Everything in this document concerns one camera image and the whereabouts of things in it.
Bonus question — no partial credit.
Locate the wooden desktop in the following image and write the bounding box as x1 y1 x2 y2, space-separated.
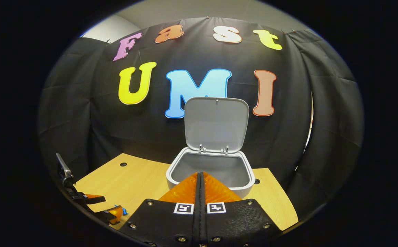
74 153 299 231

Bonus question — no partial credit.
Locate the black backdrop cloth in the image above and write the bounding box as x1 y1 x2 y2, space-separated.
37 17 364 220

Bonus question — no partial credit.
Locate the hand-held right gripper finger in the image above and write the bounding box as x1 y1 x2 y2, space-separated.
119 172 202 247
202 172 283 247

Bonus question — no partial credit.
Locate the white desktop garbage bin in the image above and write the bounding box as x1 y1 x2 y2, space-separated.
166 97 256 199

